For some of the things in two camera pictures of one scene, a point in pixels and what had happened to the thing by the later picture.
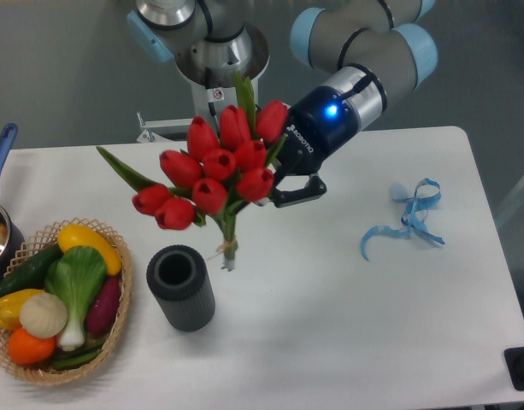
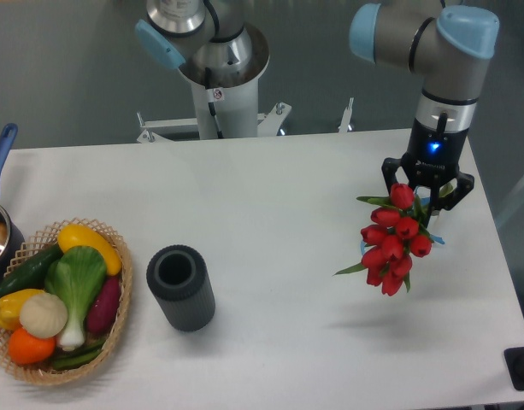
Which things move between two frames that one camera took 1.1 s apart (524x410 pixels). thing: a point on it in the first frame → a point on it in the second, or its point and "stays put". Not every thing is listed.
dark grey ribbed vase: x=180 y=279 stays put
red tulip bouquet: x=230 y=162 → x=395 y=231
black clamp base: x=521 y=365 stays put
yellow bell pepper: x=7 y=307 stays put
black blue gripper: x=319 y=125 → x=433 y=157
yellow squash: x=73 y=235 stays put
